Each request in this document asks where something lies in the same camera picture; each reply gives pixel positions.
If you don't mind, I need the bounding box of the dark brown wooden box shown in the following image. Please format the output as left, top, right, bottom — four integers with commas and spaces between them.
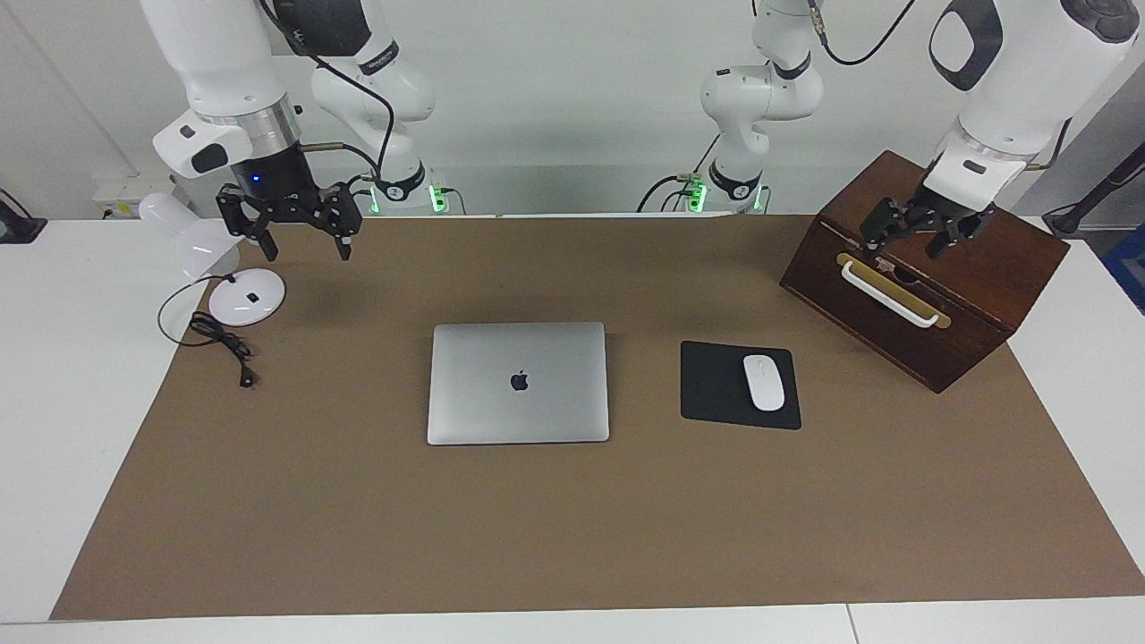
779, 149, 1071, 394

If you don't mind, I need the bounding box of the brown table mat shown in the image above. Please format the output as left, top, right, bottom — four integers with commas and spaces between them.
49, 213, 1145, 622

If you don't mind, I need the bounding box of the white box handle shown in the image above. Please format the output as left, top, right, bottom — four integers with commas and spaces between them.
841, 259, 942, 329

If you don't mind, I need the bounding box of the blue crate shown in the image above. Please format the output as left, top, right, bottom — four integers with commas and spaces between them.
1102, 224, 1145, 316

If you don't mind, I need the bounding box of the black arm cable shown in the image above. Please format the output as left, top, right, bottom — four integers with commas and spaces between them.
805, 0, 918, 68
258, 0, 396, 193

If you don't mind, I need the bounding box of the silver laptop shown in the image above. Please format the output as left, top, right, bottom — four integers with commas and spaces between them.
427, 322, 611, 446

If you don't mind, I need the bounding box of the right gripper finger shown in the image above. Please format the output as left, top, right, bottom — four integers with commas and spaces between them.
327, 210, 363, 262
242, 215, 280, 262

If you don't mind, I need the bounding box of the white wall power strip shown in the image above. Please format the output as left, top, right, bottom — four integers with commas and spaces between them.
92, 174, 180, 220

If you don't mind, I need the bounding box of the black lamp power cable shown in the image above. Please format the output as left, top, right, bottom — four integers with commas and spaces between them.
157, 274, 257, 389

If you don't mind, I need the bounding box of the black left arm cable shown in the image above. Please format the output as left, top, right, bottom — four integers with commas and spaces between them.
805, 0, 918, 68

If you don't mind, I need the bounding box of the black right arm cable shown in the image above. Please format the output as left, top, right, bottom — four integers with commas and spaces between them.
258, 0, 396, 193

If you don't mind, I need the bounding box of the white computer mouse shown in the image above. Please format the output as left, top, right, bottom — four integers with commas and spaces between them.
743, 354, 786, 412

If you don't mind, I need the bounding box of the black clamp base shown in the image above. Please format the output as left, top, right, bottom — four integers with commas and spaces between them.
0, 188, 47, 244

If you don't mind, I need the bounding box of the white desk lamp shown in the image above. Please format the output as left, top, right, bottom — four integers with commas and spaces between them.
138, 192, 287, 326

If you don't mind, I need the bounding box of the black stand leg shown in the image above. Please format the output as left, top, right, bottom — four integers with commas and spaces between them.
1042, 141, 1145, 238

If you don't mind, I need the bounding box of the black mouse pad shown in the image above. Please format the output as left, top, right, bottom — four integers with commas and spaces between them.
680, 340, 802, 431

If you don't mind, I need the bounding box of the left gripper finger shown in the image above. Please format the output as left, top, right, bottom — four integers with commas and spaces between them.
926, 215, 985, 260
861, 199, 895, 251

